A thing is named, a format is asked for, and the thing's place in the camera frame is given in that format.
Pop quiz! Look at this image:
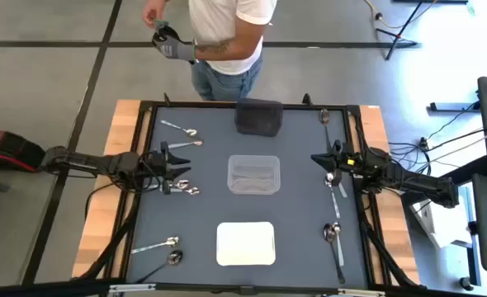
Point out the black cable conduit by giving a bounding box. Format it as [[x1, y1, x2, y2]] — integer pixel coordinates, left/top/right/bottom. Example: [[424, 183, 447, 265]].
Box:
[[359, 193, 418, 289], [77, 193, 142, 281]]

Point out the black metal spoon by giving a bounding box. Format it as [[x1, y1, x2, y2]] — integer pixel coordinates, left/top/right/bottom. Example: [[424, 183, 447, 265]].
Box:
[[319, 108, 333, 150], [323, 223, 347, 285], [135, 249, 184, 285]]

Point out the white plastic tray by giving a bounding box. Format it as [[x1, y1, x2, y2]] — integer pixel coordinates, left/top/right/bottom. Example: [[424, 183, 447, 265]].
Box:
[[215, 221, 277, 267]]

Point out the beige floor cable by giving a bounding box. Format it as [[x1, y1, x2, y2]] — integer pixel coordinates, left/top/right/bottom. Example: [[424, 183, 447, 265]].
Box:
[[362, 0, 439, 31]]

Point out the black tripod stand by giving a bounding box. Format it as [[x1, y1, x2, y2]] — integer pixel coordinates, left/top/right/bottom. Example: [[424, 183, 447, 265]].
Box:
[[374, 0, 423, 62]]

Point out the dark grey table mat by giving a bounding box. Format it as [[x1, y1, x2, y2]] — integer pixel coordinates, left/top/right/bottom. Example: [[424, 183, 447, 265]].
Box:
[[126, 106, 369, 289]]

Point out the black table frame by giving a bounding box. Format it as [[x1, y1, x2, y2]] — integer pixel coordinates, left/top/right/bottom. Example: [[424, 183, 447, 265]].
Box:
[[102, 99, 423, 297]]

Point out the person's gloved hand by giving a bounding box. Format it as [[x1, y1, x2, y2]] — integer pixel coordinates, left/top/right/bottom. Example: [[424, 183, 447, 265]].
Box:
[[151, 24, 198, 64]]

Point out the clear plastic container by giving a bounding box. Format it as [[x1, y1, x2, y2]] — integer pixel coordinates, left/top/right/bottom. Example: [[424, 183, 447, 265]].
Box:
[[226, 154, 281, 196]]

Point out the bundle of black cables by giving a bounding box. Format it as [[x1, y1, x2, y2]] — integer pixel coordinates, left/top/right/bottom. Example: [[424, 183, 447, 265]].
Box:
[[386, 101, 487, 177]]

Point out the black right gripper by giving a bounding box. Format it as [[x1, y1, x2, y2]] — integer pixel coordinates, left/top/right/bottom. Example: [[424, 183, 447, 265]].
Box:
[[310, 139, 367, 186]]

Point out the red and black device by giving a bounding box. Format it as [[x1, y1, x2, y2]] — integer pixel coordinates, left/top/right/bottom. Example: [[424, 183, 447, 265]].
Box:
[[0, 128, 46, 173]]

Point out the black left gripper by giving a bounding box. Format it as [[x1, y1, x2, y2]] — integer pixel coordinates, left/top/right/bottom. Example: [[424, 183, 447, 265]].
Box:
[[146, 140, 193, 196]]

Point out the black plastic container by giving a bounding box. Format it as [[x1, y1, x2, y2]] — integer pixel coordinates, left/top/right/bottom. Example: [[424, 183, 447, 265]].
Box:
[[234, 97, 284, 138]]

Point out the white box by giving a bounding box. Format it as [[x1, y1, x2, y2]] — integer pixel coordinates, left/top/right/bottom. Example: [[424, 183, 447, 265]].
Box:
[[409, 187, 474, 249]]

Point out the person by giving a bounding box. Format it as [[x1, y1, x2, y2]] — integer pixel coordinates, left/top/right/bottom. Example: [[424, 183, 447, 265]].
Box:
[[141, 0, 278, 102]]

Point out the black floor stand bar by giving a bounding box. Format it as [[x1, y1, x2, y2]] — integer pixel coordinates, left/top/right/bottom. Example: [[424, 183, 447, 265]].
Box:
[[428, 101, 482, 114]]

